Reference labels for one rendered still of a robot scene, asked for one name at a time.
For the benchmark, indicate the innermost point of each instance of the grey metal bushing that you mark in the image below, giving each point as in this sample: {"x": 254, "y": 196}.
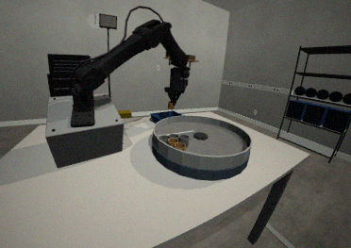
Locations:
{"x": 164, "y": 137}
{"x": 185, "y": 139}
{"x": 175, "y": 136}

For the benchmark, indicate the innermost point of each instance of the bronze bushing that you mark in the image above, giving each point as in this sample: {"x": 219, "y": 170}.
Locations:
{"x": 172, "y": 142}
{"x": 171, "y": 105}
{"x": 180, "y": 146}

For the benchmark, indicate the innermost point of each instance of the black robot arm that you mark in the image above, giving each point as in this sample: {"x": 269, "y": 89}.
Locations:
{"x": 92, "y": 75}

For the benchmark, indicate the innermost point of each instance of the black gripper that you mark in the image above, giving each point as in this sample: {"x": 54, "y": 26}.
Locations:
{"x": 172, "y": 91}

